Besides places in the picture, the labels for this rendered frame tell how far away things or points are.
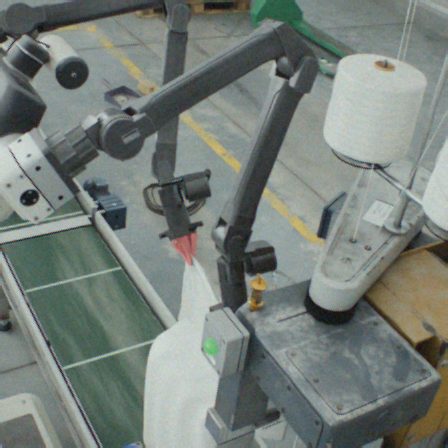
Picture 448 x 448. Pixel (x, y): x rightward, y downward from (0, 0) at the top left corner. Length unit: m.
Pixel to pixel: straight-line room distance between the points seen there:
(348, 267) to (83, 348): 1.41
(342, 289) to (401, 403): 0.20
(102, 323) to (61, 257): 0.42
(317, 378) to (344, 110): 0.48
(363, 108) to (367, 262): 0.27
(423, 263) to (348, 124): 0.33
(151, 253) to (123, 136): 2.26
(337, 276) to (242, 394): 0.28
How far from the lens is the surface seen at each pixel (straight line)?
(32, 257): 2.82
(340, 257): 1.21
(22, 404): 2.44
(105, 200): 3.13
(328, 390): 1.08
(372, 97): 1.23
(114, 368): 2.37
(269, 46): 1.33
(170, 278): 3.33
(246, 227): 1.41
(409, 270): 1.38
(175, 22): 1.74
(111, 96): 5.02
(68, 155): 1.23
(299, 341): 1.15
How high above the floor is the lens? 2.11
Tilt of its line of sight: 35 degrees down
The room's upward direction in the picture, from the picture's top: 8 degrees clockwise
